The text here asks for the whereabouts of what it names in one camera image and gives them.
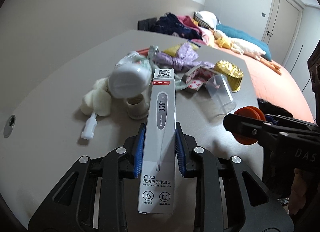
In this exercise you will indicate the pink fleece clothing pile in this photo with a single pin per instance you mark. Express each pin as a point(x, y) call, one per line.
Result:
point(206, 34)

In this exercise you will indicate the white wardrobe with black handles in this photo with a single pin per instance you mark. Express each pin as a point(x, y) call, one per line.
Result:
point(302, 99)

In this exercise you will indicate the white plush goose toy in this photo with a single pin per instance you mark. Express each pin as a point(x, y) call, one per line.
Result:
point(243, 47)

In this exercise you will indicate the white sponge bottle brush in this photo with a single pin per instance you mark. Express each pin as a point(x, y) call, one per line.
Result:
point(97, 102)

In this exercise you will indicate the desk cable grommet hole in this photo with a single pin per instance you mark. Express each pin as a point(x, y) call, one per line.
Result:
point(9, 126)

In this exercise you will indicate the red white patterned paper box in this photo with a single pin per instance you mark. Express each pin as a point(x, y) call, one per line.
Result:
point(197, 77)

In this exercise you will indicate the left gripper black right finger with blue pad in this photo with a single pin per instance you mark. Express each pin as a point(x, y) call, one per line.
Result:
point(188, 160)

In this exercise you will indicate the orange bed sheet mattress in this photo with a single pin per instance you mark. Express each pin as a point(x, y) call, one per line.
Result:
point(267, 84)

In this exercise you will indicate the black trash bag bin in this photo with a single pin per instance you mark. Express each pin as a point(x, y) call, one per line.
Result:
point(271, 109)

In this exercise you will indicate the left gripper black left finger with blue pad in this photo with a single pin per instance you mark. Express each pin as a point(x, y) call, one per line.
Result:
point(134, 145)

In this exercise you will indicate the white checkered pillow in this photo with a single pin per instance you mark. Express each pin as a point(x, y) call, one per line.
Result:
point(206, 19)

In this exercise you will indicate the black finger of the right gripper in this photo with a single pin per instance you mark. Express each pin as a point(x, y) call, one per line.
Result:
point(267, 131)

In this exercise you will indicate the small beige bottle cap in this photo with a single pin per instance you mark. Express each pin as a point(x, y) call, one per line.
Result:
point(137, 107)

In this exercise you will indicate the green white tube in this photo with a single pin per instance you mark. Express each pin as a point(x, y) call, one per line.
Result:
point(153, 51)

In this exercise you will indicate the yellow plush toy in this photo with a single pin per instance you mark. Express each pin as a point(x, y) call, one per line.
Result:
point(224, 42)

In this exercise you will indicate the gold foil baking cup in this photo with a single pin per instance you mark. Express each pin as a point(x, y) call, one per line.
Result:
point(232, 72)

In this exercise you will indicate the person's right hand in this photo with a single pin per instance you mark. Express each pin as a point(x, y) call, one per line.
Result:
point(297, 198)

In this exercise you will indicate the navy blue children's garment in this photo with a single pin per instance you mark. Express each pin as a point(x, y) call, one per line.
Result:
point(170, 25)

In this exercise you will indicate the dark headboard panel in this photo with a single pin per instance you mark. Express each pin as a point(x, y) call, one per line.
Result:
point(145, 25)

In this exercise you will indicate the purple plastic bag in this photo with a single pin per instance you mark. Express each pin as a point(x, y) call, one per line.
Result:
point(186, 58)

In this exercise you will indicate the beige bedroom door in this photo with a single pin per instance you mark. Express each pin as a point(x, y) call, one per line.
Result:
point(281, 29)

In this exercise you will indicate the teal blue long pillow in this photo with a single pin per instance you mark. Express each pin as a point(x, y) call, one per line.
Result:
point(235, 33)

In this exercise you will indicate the white thermometer box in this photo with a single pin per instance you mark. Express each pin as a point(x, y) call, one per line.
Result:
point(157, 176)

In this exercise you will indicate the orange plastic spool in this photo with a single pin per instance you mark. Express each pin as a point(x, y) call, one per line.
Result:
point(245, 135)

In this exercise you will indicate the white AD milk bottle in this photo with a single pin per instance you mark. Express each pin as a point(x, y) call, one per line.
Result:
point(130, 77)

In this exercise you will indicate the clear plastic cup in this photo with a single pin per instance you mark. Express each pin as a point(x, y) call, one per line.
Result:
point(221, 100)

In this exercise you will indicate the yellow tube wrapper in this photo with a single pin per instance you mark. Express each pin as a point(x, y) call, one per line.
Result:
point(173, 50)

